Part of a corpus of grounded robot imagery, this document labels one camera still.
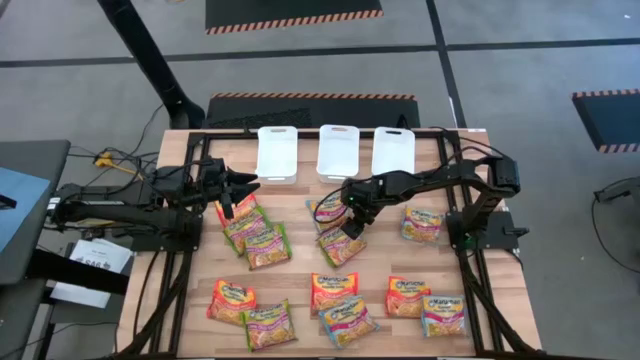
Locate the blue desk pad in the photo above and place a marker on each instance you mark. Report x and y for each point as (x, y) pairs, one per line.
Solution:
(20, 220)

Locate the grey desk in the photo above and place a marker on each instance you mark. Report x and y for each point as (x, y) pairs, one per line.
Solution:
(35, 155)

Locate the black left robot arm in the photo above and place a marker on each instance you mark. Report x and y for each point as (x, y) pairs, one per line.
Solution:
(125, 210)

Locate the blue beef Maruchan ramen pack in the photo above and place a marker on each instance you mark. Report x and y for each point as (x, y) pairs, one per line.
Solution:
(443, 315)
(421, 225)

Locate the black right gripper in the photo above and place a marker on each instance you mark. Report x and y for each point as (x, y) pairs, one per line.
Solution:
(362, 197)

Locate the blue less-sodium Maruchan ramen pack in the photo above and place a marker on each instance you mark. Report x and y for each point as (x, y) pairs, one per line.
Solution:
(350, 322)
(325, 212)

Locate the yellow power plug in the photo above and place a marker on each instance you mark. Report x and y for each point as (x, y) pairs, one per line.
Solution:
(103, 160)

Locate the black aluminium table frame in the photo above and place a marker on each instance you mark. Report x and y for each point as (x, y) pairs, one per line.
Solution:
(307, 135)

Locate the black stand leg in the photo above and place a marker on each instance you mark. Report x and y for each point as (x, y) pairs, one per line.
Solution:
(145, 50)

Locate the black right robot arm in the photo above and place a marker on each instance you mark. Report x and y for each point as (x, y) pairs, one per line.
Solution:
(440, 177)

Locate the small black desk object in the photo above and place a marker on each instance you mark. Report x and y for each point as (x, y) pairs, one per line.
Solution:
(6, 201)

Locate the black floor device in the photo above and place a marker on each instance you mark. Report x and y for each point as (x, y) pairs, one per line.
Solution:
(620, 190)

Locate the white printed paper sheet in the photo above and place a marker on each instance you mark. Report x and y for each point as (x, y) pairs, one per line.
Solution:
(100, 255)

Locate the black hazard-striped floor mat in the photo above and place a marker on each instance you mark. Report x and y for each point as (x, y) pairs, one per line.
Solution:
(612, 120)
(350, 112)
(290, 12)

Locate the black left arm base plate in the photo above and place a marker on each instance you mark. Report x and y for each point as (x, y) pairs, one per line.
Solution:
(150, 245)

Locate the white blank paper sheet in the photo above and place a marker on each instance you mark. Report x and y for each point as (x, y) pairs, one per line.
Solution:
(80, 295)

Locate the white plastic bin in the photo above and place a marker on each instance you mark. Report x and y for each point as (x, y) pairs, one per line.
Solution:
(276, 155)
(393, 150)
(338, 152)

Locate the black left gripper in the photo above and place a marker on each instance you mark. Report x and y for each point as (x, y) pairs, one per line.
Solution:
(215, 180)

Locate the orange Maruchan ramen pack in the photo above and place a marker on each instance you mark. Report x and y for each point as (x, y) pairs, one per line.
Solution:
(332, 290)
(402, 295)
(246, 205)
(227, 300)

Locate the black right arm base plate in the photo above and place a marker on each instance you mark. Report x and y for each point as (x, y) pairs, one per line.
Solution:
(500, 232)

